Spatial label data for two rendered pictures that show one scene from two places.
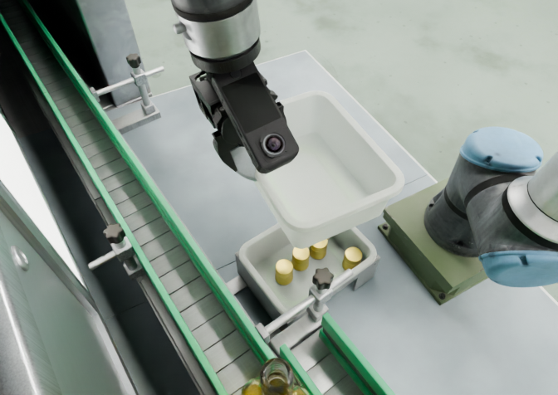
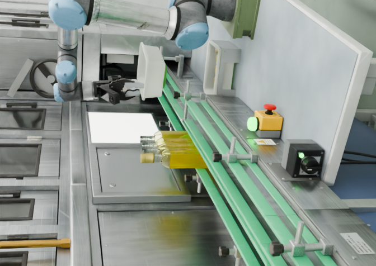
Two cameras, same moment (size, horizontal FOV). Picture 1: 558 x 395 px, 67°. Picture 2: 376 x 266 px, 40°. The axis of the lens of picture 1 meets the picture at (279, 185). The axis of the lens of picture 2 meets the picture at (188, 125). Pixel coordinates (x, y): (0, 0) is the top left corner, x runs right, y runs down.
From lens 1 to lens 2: 1.88 m
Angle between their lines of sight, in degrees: 58
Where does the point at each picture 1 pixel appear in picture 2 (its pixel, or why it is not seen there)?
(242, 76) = (100, 91)
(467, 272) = (233, 25)
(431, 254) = (228, 29)
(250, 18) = (85, 89)
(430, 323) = (253, 51)
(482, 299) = (259, 20)
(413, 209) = not seen: hidden behind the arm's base
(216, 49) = (90, 97)
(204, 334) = not seen: hidden behind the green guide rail
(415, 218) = not seen: hidden behind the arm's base
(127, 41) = (160, 40)
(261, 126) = (108, 98)
